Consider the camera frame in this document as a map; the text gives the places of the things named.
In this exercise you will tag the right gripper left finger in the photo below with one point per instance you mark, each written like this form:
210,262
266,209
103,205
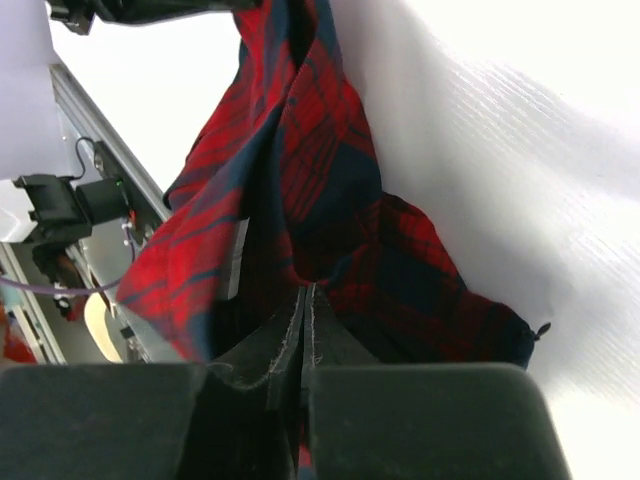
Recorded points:
249,413

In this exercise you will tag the red plaid skirt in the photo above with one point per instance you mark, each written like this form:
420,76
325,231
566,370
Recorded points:
281,189

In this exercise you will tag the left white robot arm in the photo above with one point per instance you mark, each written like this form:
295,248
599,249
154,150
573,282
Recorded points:
53,212

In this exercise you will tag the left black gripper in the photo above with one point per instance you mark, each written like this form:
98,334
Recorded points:
78,15

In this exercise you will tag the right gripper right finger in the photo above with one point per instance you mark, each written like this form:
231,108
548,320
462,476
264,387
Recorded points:
340,380

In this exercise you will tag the aluminium rail frame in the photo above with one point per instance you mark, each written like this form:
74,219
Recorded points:
78,318

